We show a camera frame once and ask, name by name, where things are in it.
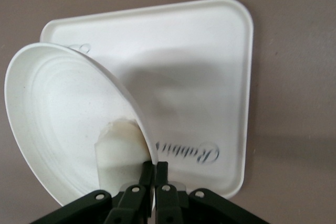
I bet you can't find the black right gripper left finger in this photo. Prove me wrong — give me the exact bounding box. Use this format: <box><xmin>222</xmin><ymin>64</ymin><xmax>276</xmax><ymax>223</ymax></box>
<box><xmin>34</xmin><ymin>161</ymin><xmax>155</xmax><ymax>224</ymax></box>

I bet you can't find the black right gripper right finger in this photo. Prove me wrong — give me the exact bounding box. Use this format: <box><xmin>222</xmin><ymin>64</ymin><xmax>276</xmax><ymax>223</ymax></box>
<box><xmin>155</xmin><ymin>161</ymin><xmax>271</xmax><ymax>224</ymax></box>

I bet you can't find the white steamed bun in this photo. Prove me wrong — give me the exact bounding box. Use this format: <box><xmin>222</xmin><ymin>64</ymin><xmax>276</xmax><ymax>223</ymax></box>
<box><xmin>94</xmin><ymin>120</ymin><xmax>152</xmax><ymax>190</ymax></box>

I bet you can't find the cream round plate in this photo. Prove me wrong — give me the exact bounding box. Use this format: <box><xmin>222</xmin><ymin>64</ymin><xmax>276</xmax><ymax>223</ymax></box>
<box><xmin>4</xmin><ymin>42</ymin><xmax>160</xmax><ymax>209</ymax></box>

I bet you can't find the cream tray with rabbit print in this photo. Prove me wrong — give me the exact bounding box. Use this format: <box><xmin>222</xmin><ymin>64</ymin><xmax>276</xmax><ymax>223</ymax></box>
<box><xmin>39</xmin><ymin>0</ymin><xmax>255</xmax><ymax>200</ymax></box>

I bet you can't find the brown table mat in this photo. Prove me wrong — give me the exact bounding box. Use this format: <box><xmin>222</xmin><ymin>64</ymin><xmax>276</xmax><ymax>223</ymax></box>
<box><xmin>0</xmin><ymin>0</ymin><xmax>336</xmax><ymax>224</ymax></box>

